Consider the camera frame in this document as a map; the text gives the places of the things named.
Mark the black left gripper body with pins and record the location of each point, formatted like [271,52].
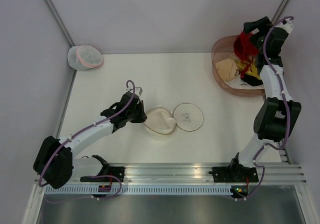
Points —
[136,116]

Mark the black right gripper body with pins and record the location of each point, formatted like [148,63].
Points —
[258,39]

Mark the red bra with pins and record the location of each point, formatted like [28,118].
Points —
[242,47]

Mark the beige round mesh laundry bag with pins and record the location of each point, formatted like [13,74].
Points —
[161,124]

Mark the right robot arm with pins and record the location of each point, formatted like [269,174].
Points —
[279,113]

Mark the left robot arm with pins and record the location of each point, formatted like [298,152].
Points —
[55,160]

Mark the beige bra in basket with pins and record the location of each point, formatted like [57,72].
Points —
[228,69]

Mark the white pink-trimmed mesh laundry bag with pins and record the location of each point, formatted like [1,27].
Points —
[84,57]

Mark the yellow garment in basket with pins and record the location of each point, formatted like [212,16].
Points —
[247,68]

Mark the translucent pink plastic basket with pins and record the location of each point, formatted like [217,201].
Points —
[221,50]

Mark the black garment in basket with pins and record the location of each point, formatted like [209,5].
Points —
[251,80]

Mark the white garment in basket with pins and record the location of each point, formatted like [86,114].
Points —
[240,84]

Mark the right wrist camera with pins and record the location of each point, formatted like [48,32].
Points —
[287,25]

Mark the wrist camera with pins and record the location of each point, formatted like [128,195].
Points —
[287,25]
[137,90]

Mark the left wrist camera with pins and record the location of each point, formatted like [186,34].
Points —
[137,90]

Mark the right aluminium frame post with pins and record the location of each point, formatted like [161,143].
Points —
[282,6]

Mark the aluminium frame post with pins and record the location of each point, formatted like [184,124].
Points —
[58,20]
[282,6]

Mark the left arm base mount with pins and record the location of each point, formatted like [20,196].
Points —
[105,171]

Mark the white slotted cable duct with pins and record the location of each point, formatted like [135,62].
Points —
[142,189]

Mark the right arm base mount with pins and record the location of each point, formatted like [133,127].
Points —
[234,173]

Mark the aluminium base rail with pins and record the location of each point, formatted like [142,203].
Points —
[188,173]

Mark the left aluminium frame post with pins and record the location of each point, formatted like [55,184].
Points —
[58,20]

